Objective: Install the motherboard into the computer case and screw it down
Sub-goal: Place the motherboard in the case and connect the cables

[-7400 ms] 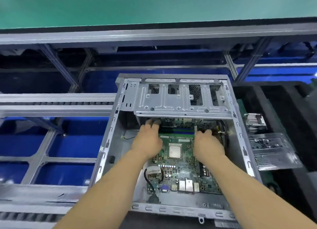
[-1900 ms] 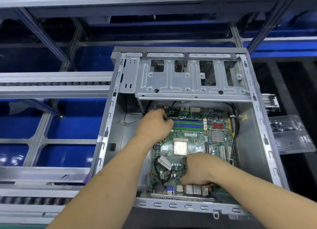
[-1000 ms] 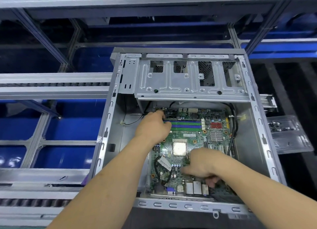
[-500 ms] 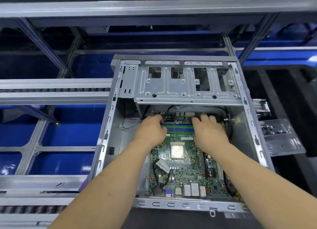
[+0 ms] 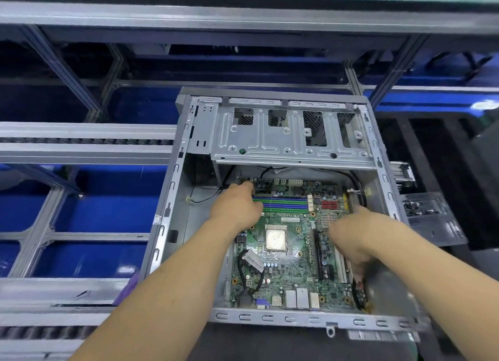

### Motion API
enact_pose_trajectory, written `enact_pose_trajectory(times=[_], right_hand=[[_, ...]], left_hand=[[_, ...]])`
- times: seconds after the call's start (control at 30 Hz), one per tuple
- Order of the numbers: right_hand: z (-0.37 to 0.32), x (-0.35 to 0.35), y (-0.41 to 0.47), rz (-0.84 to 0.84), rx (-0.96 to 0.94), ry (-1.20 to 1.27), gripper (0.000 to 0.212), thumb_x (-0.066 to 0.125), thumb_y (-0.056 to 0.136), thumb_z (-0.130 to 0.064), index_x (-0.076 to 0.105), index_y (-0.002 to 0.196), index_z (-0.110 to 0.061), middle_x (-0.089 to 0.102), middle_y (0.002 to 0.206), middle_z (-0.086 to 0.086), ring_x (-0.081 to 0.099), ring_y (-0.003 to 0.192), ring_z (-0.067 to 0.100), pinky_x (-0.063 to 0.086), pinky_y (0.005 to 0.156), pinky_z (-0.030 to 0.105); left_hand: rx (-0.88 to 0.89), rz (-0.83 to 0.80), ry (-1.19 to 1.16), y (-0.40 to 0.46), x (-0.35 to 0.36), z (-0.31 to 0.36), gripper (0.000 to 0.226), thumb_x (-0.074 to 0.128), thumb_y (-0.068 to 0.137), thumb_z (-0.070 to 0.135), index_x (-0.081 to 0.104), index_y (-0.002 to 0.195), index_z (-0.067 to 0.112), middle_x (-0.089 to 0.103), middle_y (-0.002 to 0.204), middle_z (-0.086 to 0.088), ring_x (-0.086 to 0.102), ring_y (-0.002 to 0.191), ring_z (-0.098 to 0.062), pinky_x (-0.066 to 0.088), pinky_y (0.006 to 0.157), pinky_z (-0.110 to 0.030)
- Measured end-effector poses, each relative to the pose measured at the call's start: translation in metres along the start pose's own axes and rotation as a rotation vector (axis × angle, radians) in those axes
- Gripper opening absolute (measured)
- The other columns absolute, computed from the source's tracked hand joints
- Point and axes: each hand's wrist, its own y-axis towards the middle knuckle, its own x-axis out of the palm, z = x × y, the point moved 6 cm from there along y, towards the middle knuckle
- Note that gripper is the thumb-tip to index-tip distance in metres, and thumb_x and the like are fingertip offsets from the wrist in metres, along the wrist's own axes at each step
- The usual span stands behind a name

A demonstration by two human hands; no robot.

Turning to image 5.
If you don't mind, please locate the person's left hand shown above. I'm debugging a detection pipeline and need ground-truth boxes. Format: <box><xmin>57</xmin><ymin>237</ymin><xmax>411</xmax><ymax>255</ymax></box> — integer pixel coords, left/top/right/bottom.
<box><xmin>208</xmin><ymin>179</ymin><xmax>265</xmax><ymax>235</ymax></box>

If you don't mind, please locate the person's right hand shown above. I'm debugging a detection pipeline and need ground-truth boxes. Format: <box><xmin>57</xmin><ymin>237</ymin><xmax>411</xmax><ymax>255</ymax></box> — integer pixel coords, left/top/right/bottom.
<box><xmin>326</xmin><ymin>206</ymin><xmax>385</xmax><ymax>274</ymax></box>

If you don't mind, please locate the silver square CPU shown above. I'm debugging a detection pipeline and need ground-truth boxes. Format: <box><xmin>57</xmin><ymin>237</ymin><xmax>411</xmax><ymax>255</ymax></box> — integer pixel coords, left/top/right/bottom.
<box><xmin>264</xmin><ymin>225</ymin><xmax>290</xmax><ymax>251</ymax></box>

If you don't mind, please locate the grey metal computer case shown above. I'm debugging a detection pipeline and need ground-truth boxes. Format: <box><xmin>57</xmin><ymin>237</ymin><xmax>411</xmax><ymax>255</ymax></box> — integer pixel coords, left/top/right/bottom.
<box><xmin>138</xmin><ymin>86</ymin><xmax>431</xmax><ymax>344</ymax></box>

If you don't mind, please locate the green motherboard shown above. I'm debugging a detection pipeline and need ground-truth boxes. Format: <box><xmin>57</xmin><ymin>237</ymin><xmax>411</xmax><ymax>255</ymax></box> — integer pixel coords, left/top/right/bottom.
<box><xmin>226</xmin><ymin>178</ymin><xmax>369</xmax><ymax>313</ymax></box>

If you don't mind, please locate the person's right forearm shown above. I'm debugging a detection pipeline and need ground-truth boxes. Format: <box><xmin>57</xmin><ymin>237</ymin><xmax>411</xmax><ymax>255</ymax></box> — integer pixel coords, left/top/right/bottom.
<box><xmin>359</xmin><ymin>212</ymin><xmax>499</xmax><ymax>361</ymax></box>

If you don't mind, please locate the person's left forearm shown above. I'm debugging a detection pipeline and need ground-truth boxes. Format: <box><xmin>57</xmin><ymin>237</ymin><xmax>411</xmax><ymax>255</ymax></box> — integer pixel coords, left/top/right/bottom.
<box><xmin>69</xmin><ymin>220</ymin><xmax>239</xmax><ymax>361</ymax></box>

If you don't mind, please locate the black CPU cooler fan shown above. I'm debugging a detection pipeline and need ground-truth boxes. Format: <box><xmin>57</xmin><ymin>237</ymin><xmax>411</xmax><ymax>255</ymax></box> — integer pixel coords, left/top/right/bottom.
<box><xmin>389</xmin><ymin>161</ymin><xmax>416</xmax><ymax>183</ymax></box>

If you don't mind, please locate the clear plastic screw tray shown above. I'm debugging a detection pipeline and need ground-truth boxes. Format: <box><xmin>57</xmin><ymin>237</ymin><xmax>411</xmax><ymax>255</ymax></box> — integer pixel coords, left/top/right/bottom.
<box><xmin>401</xmin><ymin>191</ymin><xmax>469</xmax><ymax>248</ymax></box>

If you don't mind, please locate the grey flat metal rail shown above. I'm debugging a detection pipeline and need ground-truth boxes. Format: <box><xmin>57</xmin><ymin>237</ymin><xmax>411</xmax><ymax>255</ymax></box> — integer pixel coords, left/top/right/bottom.
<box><xmin>0</xmin><ymin>121</ymin><xmax>180</xmax><ymax>166</ymax></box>

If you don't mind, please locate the grey roller conveyor rail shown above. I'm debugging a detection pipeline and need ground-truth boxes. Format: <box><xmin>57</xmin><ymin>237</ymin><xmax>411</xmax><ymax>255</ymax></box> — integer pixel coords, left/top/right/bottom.
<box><xmin>0</xmin><ymin>276</ymin><xmax>130</xmax><ymax>342</ymax></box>

